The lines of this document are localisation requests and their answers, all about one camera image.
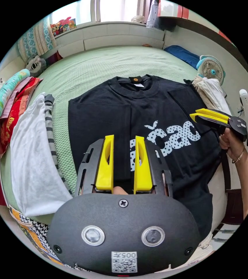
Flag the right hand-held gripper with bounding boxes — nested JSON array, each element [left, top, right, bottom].
[[189, 108, 248, 142]]

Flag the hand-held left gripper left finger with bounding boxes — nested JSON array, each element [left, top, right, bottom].
[[95, 135, 115, 190]]

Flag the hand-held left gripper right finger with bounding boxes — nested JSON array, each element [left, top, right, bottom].
[[134, 136, 153, 194]]

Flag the black t-shirt with dotted print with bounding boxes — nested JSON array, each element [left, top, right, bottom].
[[68, 74, 223, 240]]

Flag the person's right forearm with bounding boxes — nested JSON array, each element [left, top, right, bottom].
[[232, 145, 248, 221]]

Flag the person's left hand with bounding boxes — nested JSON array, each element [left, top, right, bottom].
[[113, 186, 129, 195]]

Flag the person's right hand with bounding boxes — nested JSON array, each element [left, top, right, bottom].
[[218, 127, 246, 162]]

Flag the pile of cream clothes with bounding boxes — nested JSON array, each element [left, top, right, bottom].
[[183, 76, 232, 116]]

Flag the teal table fan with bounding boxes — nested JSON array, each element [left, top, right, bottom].
[[196, 55, 226, 86]]

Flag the blue pillow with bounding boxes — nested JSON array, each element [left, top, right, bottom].
[[164, 45, 201, 70]]

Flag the pile of white striped clothes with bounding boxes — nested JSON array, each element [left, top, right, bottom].
[[10, 92, 74, 218]]

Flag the houndstooth and orange cloth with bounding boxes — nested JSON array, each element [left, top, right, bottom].
[[8, 205, 76, 269]]

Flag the bed with green quilt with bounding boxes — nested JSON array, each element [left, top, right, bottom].
[[0, 45, 229, 225]]

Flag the red printed pillow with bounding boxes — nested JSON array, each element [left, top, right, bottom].
[[0, 77, 44, 158]]

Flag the grey stuffed toy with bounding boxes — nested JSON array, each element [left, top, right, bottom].
[[25, 55, 48, 78]]

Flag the teal printed pillow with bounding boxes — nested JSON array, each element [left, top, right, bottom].
[[0, 68, 31, 131]]

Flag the window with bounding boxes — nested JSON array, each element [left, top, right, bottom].
[[49, 0, 151, 25]]

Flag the teal patterned curtain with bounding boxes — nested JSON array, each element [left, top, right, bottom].
[[17, 18, 57, 64]]

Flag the colourful toys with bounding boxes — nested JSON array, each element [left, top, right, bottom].
[[49, 17, 78, 37]]

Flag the dark bag with strap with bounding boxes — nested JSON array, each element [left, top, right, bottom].
[[211, 150, 246, 244]]

